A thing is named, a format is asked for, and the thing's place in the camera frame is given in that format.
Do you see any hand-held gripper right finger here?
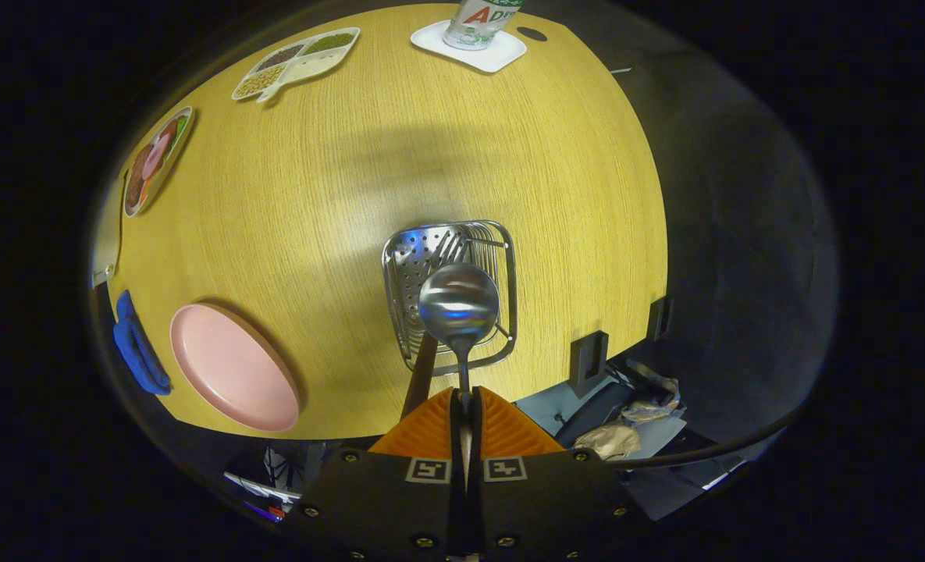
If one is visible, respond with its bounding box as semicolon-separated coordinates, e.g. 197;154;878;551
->
462;386;646;562

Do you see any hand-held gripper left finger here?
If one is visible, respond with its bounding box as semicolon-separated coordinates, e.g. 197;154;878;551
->
298;387;463;562

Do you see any wooden handled metal fork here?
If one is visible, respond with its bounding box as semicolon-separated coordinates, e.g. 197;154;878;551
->
400;230;471;420

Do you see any metal spoon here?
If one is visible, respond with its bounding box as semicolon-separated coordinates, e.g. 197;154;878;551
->
418;263;501;477

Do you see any crumpled tan bag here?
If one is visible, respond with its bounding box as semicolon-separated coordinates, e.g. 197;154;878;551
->
574;423;642;461

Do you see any black table clamp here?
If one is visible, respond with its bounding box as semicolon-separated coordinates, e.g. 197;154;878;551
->
570;330;610;399
648;295;675;343

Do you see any crumpled grey paper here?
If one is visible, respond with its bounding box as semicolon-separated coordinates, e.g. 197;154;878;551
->
622;380;685;426

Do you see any pink plate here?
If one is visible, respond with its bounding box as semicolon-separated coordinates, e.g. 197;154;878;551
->
169;303;301;432

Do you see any blue cloth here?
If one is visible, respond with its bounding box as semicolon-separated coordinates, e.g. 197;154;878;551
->
112;290;173;396

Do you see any white toaster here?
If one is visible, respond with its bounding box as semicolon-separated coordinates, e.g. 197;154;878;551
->
90;176;125;288

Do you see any white square coaster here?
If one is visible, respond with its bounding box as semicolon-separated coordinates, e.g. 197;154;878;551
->
411;20;528;74

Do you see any plate of sandwich fillings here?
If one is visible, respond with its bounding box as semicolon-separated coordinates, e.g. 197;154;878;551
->
122;106;194;219

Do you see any white divided tray of beans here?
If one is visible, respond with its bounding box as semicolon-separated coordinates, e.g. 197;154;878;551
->
232;27;361;104

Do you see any white plastic drink bottle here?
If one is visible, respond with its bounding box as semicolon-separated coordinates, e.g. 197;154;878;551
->
443;0;525;52

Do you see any black cable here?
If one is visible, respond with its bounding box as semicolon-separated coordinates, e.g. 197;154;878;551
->
610;394;818;469

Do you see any metal wire cutlery basket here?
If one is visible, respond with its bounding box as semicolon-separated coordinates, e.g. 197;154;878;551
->
382;220;518;377

